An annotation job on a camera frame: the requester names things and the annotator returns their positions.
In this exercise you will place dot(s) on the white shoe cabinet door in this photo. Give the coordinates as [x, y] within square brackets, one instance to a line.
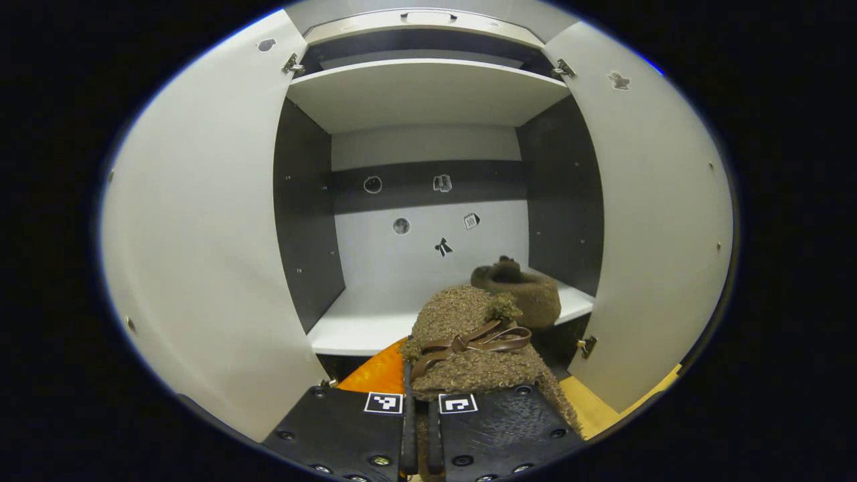
[656, 234]
[201, 234]

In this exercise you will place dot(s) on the white shoe cabinet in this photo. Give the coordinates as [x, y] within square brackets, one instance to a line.
[422, 94]

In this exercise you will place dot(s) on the brown fuzzy shoe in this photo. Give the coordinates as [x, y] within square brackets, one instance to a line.
[455, 314]
[529, 294]

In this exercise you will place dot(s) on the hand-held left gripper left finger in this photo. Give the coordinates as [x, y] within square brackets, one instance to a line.
[408, 435]

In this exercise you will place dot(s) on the white cabinet drawer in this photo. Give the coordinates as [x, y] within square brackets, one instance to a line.
[361, 25]

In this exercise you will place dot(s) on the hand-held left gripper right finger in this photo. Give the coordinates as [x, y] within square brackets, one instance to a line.
[502, 428]

